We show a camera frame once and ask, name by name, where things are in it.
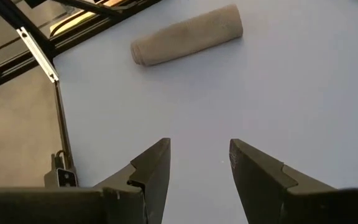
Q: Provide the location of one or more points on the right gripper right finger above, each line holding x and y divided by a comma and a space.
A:
275, 199

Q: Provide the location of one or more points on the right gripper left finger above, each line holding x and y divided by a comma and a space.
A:
120, 205

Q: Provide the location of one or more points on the grey woven towel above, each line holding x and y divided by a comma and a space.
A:
188, 34

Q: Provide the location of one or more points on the blue table mat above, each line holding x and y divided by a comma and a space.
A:
259, 93

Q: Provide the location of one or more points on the silver-edged black camera box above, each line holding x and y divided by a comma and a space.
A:
65, 177

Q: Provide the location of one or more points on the silver aluminium rail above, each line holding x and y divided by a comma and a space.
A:
37, 54

